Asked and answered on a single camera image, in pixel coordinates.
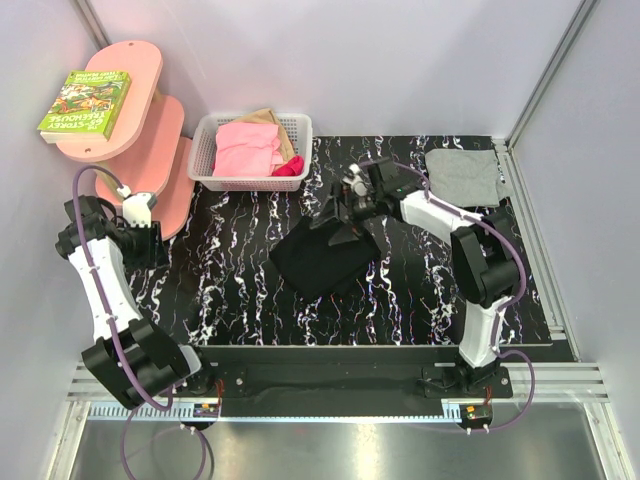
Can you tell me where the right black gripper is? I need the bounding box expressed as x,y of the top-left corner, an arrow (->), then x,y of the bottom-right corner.
310,181 -> 383,248

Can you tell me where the black daisy print t-shirt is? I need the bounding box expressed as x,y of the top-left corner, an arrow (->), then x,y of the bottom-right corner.
269,216 -> 381,301

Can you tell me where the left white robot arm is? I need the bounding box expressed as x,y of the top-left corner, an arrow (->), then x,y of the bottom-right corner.
55,192 -> 216,411

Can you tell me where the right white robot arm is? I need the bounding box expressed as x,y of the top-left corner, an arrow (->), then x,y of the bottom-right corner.
310,158 -> 526,397

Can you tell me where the magenta garment in basket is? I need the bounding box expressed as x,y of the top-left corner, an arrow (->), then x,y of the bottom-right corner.
272,155 -> 305,177

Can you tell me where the pink tiered wooden shelf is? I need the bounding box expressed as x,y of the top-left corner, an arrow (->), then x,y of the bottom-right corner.
57,40 -> 194,240

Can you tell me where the white plastic laundry basket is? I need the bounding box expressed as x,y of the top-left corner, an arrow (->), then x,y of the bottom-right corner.
187,113 -> 312,192

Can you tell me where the pink t-shirt in basket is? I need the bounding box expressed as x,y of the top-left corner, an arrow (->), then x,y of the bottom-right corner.
212,122 -> 282,178

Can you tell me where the beige garment in basket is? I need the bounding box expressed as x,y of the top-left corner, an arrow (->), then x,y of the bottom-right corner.
237,108 -> 295,164

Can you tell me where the folded grey t-shirt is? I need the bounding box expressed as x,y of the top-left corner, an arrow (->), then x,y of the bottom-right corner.
425,149 -> 512,208

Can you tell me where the green storey treehouse book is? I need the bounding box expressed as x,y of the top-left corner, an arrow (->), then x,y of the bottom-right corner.
38,70 -> 132,144

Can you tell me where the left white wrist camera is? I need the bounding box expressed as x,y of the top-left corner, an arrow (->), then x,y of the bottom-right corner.
116,185 -> 157,228

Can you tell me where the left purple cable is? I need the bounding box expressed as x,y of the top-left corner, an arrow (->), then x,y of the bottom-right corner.
73,165 -> 215,479

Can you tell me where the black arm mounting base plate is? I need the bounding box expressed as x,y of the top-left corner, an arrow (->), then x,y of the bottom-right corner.
201,346 -> 513,422

